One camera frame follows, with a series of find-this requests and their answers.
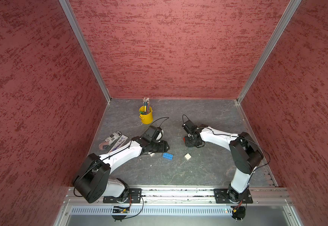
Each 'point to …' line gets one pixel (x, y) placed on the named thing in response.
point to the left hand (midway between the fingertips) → (165, 150)
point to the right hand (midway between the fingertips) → (190, 145)
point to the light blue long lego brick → (168, 156)
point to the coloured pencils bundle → (146, 105)
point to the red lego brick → (184, 139)
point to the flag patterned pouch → (108, 141)
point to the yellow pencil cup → (146, 118)
